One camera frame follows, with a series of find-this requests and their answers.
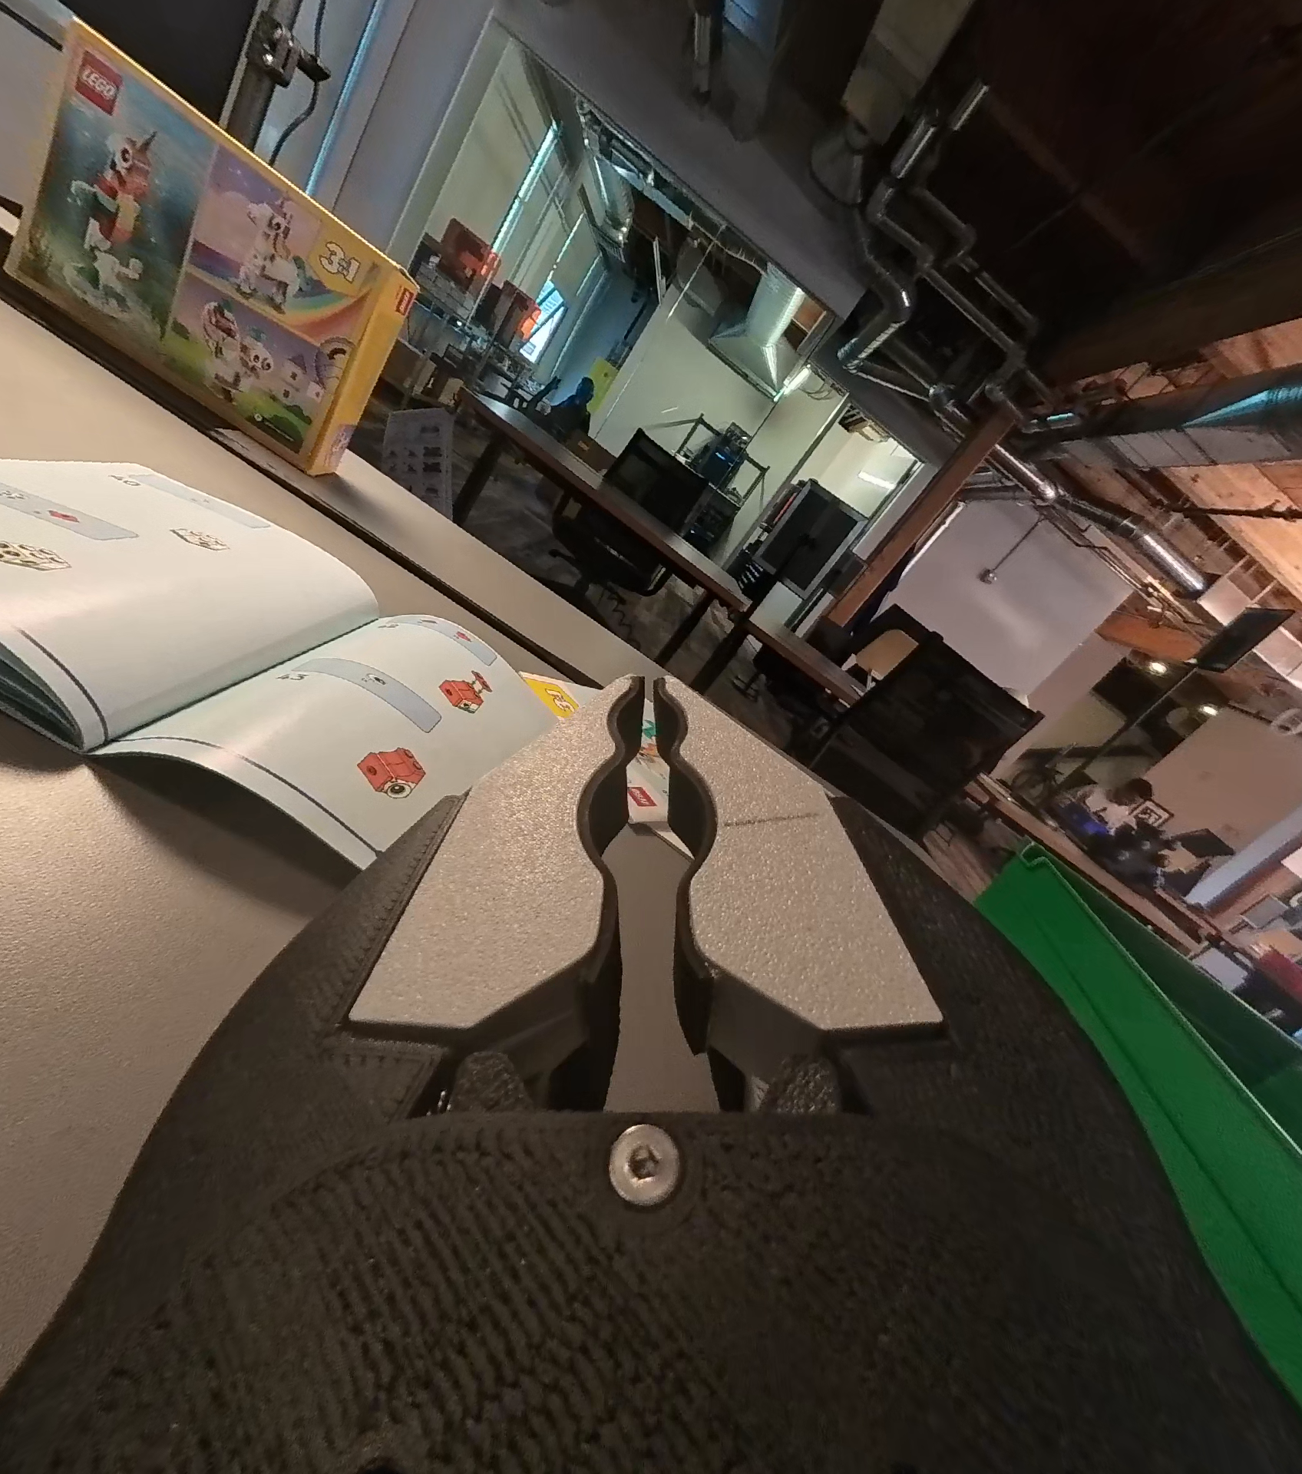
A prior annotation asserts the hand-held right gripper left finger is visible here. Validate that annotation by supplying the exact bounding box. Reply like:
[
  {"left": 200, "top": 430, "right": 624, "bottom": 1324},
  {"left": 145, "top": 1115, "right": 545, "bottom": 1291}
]
[{"left": 347, "top": 675, "right": 649, "bottom": 1111}]

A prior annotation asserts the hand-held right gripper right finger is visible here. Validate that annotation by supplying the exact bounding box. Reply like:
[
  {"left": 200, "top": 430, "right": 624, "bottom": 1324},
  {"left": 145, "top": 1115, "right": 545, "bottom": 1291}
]
[{"left": 652, "top": 677, "right": 945, "bottom": 1115}]

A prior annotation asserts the green plastic bin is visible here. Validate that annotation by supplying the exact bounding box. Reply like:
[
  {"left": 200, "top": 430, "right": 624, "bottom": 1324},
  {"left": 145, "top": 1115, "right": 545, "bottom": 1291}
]
[{"left": 973, "top": 846, "right": 1302, "bottom": 1465}]

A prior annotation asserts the yellow lego set box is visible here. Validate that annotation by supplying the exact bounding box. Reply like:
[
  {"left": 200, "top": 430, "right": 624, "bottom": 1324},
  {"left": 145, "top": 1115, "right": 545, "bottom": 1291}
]
[{"left": 4, "top": 20, "right": 420, "bottom": 477}]

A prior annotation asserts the closed colourful instruction booklet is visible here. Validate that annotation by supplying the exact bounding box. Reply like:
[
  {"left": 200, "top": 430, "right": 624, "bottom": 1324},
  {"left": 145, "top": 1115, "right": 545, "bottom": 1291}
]
[{"left": 518, "top": 675, "right": 698, "bottom": 857}]

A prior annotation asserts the black mesh office chair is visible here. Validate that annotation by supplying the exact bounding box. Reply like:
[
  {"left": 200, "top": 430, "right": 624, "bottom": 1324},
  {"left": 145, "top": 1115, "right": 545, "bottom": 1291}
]
[{"left": 802, "top": 633, "right": 1043, "bottom": 836}]

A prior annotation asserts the dark screen on stand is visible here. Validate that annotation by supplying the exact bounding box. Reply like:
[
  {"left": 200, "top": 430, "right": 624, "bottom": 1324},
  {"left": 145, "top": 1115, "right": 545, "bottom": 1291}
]
[{"left": 757, "top": 482, "right": 869, "bottom": 595}]

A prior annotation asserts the long brown table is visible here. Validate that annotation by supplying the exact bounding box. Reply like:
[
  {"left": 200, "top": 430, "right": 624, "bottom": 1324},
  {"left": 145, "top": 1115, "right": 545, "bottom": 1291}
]
[{"left": 458, "top": 382, "right": 754, "bottom": 693}]

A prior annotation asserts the printed sign sheet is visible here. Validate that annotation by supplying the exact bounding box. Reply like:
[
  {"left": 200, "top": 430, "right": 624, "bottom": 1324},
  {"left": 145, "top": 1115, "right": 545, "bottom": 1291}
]
[{"left": 378, "top": 409, "right": 458, "bottom": 519}]

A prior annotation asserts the metal shelf rack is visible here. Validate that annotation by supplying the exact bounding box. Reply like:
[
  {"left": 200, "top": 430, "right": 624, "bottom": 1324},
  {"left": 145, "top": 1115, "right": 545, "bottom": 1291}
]
[{"left": 678, "top": 421, "right": 773, "bottom": 545}]

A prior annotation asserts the black screen on pole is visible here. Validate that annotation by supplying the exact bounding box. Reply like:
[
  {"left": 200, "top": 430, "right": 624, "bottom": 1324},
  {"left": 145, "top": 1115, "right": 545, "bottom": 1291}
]
[{"left": 1066, "top": 608, "right": 1292, "bottom": 798}]

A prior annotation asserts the silver vent hood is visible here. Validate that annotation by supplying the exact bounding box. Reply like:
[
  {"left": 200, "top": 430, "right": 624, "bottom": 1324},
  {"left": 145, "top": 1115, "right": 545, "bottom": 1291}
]
[{"left": 710, "top": 276, "right": 808, "bottom": 386}]

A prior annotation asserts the metal light stand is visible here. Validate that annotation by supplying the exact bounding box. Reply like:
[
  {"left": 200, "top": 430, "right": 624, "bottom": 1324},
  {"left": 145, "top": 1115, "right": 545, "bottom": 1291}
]
[{"left": 219, "top": 0, "right": 331, "bottom": 134}]

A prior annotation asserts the silver spiral ceiling duct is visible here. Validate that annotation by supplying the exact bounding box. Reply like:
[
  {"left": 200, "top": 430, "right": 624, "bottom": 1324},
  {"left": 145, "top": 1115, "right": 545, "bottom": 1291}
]
[
  {"left": 1066, "top": 352, "right": 1302, "bottom": 463},
  {"left": 985, "top": 450, "right": 1217, "bottom": 601}
]

